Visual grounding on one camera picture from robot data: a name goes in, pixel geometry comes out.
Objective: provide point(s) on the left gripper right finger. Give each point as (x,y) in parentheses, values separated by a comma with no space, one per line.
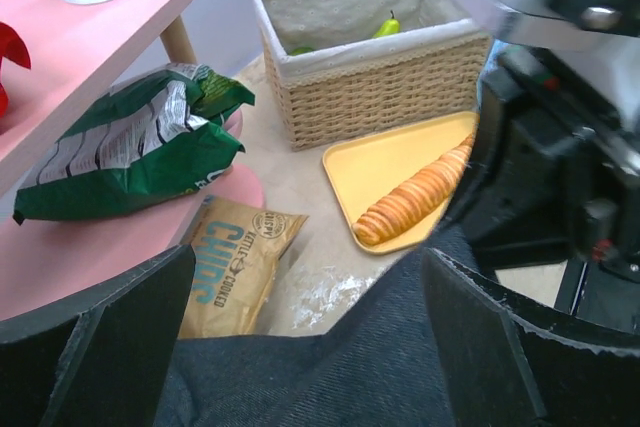
(508,360)

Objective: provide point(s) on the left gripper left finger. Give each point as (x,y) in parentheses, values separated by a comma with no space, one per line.
(98,357)

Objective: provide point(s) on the dark denim tote bag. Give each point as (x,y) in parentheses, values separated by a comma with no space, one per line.
(377,366)

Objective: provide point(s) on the brown kettle chips bag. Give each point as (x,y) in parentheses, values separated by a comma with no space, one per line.
(237,249)

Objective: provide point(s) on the green chips bag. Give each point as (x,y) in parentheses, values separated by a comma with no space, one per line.
(148,140)

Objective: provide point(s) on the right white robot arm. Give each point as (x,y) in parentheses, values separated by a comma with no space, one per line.
(554,173)

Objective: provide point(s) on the pink three-tier shelf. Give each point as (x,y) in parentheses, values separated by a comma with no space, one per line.
(77,52)

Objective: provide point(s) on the long braided bread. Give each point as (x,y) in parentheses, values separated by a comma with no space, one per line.
(415,198)

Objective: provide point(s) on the yellow tray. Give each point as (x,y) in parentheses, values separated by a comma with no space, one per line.
(363,170)

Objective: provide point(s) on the wicker basket with liner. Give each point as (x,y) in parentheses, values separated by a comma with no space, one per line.
(353,84)

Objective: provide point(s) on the green pear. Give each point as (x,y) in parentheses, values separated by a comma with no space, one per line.
(391,26)

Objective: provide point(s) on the mango fruit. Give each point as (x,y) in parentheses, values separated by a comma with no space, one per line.
(301,51)

